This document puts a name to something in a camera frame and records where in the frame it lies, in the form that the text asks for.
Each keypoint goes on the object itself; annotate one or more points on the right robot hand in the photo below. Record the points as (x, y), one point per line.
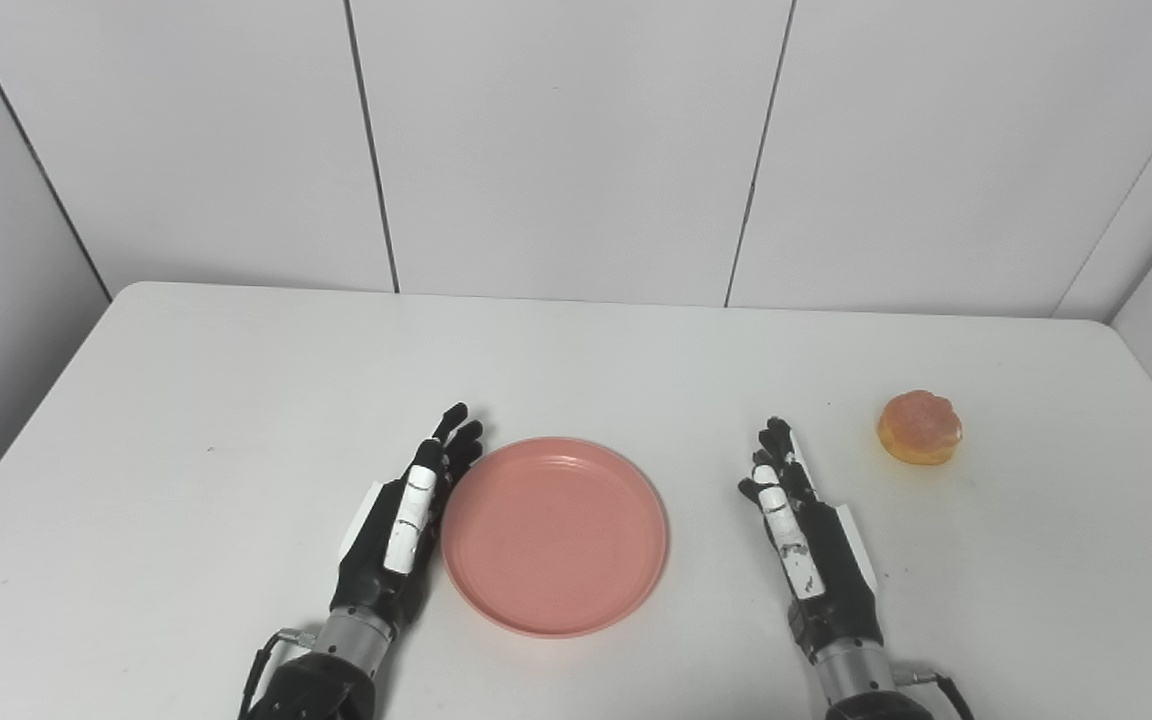
(816, 560)

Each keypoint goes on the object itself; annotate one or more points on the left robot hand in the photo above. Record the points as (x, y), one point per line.
(401, 530)

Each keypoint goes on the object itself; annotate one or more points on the pink plate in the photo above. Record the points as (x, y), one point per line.
(554, 536)

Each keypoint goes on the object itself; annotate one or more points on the cream puff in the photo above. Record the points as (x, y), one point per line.
(920, 427)

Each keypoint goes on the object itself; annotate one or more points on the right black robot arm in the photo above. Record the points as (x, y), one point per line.
(866, 690)

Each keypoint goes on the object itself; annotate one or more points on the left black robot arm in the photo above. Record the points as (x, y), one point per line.
(326, 670)

